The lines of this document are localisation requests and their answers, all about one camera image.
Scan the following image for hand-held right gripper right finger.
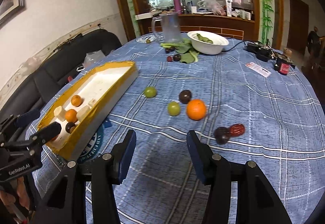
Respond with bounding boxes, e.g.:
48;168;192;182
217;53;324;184
186;130;292;224

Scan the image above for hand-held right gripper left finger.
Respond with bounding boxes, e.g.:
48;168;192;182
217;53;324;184
38;129;137;224

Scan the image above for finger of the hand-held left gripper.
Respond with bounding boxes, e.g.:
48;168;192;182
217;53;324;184
28;122;62;147
0;109;41;138

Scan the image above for gold-edged white tray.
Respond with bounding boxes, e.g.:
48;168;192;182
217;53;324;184
37;61;139;161

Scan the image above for person's left hand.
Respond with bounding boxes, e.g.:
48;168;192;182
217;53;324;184
0;177;32;224

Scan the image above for black sofa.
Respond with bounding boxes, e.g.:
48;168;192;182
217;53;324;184
0;28;122;133

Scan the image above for blue plaid tablecloth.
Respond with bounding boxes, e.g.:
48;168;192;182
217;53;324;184
24;32;325;224

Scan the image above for white plastic bag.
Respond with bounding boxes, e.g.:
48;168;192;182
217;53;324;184
83;51;106;64

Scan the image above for red and white card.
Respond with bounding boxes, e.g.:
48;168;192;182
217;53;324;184
245;62;272;78

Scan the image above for leafy green vegetable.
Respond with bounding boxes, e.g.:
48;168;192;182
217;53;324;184
160;38;200;64

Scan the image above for white bowl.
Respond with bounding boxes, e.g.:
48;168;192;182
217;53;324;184
187;30;229;55

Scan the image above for green leaves in bowl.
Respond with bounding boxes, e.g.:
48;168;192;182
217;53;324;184
194;33;214;44

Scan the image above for black power strip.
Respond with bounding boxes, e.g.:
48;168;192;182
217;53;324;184
245;41;276;62

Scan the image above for black and red box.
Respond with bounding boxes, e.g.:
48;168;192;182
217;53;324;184
274;53;294;76

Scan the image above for clear plastic jug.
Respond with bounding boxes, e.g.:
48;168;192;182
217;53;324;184
151;11;182;43

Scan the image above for wooden counter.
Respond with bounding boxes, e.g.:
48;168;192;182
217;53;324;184
134;12;256;39

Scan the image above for row of white boxes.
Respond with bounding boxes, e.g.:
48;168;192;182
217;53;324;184
232;8;256;21

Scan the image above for clear plastic bag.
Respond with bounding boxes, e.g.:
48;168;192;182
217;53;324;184
197;0;226;15

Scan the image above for dark figurine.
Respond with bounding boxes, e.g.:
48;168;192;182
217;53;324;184
307;26;322;58

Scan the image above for brown wooden door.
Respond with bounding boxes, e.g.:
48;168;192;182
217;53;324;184
289;0;310;58

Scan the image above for black cable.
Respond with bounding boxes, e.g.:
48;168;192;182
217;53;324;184
223;41;248;52

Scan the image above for framed wall picture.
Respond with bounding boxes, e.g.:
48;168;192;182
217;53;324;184
0;0;27;29

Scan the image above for bamboo wall decoration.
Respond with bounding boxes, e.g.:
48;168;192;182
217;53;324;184
254;0;276;44

